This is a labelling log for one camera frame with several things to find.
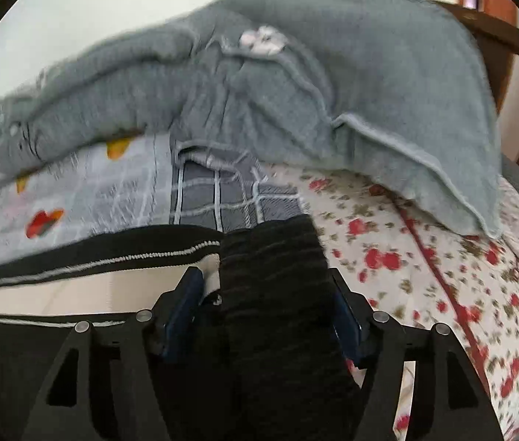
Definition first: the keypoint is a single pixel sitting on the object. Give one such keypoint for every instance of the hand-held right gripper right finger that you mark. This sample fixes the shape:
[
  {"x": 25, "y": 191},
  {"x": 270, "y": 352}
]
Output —
[{"x": 346, "y": 326}]

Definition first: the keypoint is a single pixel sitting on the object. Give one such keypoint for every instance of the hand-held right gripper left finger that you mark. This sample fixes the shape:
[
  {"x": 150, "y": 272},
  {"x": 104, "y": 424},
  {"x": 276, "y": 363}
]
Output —
[{"x": 183, "y": 312}]

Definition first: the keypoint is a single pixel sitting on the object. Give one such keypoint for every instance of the black pants with striped waistband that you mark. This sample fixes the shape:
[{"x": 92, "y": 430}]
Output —
[{"x": 268, "y": 285}]

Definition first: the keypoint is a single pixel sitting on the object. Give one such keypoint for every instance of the red floral bed sheet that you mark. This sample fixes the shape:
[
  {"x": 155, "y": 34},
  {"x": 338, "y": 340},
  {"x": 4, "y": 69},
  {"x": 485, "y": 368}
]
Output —
[{"x": 425, "y": 262}]

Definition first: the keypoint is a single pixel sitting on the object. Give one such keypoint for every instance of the fruit-print plastic sheet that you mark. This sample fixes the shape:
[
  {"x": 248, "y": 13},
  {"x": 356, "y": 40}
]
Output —
[{"x": 80, "y": 193}]

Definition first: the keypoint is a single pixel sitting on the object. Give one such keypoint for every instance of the grey flower-print quilt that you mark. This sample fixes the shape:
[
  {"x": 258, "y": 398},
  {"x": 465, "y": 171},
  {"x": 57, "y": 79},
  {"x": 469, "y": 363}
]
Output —
[{"x": 333, "y": 78}]

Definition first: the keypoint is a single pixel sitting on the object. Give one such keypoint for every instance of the dark wooden bed frame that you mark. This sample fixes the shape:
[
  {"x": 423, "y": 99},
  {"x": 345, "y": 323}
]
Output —
[{"x": 517, "y": 46}]

